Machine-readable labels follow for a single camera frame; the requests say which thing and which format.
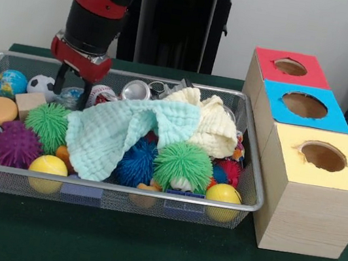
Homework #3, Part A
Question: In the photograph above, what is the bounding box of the wooden box with three holes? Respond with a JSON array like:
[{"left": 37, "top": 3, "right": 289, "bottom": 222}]
[{"left": 218, "top": 44, "right": 348, "bottom": 261}]

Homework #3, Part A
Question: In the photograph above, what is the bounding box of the plain wooden cube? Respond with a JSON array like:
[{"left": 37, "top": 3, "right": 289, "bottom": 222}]
[{"left": 12, "top": 88, "right": 50, "bottom": 124}]

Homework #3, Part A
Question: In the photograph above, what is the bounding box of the black and white soccer ball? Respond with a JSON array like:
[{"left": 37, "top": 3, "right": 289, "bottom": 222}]
[{"left": 25, "top": 73, "right": 58, "bottom": 102}]

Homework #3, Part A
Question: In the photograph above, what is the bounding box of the dark green table cloth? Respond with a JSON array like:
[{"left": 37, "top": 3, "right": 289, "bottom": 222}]
[{"left": 0, "top": 39, "right": 348, "bottom": 261}]

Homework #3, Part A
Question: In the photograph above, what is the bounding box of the globe print foam ball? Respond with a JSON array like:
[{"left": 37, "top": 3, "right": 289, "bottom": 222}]
[{"left": 0, "top": 67, "right": 31, "bottom": 101}]

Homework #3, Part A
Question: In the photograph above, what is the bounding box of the blue spiky rubber ball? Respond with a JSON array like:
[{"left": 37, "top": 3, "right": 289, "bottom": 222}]
[{"left": 114, "top": 135, "right": 162, "bottom": 190}]

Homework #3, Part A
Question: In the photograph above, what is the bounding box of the mint green waffle cloth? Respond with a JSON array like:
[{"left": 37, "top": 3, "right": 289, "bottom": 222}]
[{"left": 58, "top": 84, "right": 205, "bottom": 196}]

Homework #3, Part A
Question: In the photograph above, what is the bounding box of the peach foam ball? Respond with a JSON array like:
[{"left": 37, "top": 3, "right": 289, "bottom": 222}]
[{"left": 0, "top": 96, "right": 20, "bottom": 128}]

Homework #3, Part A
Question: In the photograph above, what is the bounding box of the silver wire mesh bin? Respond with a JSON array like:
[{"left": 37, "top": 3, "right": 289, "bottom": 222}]
[{"left": 0, "top": 49, "right": 282, "bottom": 234}]

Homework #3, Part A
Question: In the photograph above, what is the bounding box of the cream waffle cloth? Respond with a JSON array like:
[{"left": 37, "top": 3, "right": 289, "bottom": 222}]
[{"left": 154, "top": 82, "right": 247, "bottom": 163}]

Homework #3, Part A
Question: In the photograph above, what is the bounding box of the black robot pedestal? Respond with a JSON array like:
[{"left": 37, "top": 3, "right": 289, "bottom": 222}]
[{"left": 115, "top": 0, "right": 250, "bottom": 79}]

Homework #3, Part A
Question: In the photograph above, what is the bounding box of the green spiky rubber ball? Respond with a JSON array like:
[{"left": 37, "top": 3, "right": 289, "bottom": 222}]
[
  {"left": 150, "top": 139, "right": 217, "bottom": 196},
  {"left": 20, "top": 99, "right": 73, "bottom": 158}
]

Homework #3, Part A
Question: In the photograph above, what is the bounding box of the yellow smiley foam ball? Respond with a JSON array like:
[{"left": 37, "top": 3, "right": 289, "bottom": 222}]
[{"left": 202, "top": 180, "right": 245, "bottom": 224}]

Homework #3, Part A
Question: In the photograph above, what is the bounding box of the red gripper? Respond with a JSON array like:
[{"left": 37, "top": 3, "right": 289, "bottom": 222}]
[{"left": 41, "top": 28, "right": 116, "bottom": 115}]

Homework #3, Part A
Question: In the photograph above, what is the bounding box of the yellow tennis ball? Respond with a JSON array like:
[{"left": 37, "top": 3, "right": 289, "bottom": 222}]
[{"left": 24, "top": 152, "right": 71, "bottom": 197}]

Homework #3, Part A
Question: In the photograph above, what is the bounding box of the black and red can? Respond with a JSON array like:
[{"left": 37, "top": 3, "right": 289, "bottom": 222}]
[{"left": 120, "top": 78, "right": 154, "bottom": 105}]

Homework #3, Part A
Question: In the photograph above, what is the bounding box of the purple spiky rubber ball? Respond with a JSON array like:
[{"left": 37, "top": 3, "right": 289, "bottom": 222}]
[{"left": 0, "top": 118, "right": 47, "bottom": 172}]

